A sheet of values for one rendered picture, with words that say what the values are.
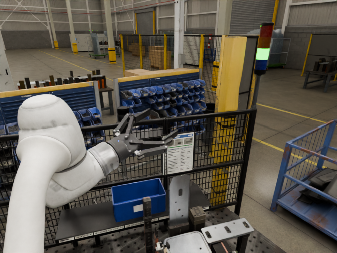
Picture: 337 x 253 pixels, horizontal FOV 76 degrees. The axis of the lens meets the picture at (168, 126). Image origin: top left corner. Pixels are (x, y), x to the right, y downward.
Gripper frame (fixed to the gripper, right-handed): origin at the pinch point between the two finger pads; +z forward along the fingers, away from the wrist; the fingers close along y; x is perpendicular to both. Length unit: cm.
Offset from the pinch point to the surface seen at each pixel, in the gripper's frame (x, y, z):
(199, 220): -71, 23, 16
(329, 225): -164, 112, 155
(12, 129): -114, -164, -32
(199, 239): -70, 30, 7
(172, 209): -63, 10, 6
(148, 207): -61, 1, -4
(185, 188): -52, 10, 15
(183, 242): -70, 25, 0
